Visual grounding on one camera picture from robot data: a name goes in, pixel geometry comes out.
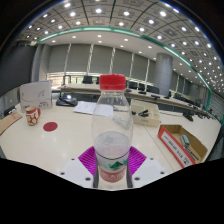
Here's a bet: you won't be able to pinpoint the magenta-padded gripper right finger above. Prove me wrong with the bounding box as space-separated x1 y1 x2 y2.
125 145 167 189

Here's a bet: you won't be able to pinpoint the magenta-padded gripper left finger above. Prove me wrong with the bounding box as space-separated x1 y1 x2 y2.
59 146 100 189

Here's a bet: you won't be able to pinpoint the clear red-capped water bottle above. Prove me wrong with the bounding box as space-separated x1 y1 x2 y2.
90 73 134 190

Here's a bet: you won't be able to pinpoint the open red-sided cardboard box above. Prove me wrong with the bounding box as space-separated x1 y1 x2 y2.
157 124 209 169

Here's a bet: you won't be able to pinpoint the small open white box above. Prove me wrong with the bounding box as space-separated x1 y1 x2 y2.
130 99 161 128

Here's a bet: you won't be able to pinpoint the flat round red coaster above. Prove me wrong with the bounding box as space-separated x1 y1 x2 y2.
42 121 59 132

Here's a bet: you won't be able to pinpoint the white printed paper sheets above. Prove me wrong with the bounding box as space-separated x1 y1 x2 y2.
73 100 98 116

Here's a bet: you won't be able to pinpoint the black desk phone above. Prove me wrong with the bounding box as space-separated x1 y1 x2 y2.
55 94 79 108

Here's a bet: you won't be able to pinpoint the red and white mug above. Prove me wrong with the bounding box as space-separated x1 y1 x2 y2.
25 106 42 127

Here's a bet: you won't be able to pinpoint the row of black office chairs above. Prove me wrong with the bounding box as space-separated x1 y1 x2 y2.
81 74 201 101

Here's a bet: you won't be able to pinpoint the long curved conference desk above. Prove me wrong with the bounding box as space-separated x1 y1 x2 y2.
58 82 218 121

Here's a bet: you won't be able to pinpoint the white printer paper box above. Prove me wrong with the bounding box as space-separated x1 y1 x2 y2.
19 79 53 113

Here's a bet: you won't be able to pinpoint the group of ceiling lights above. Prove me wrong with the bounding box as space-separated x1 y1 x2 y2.
26 1 224 88

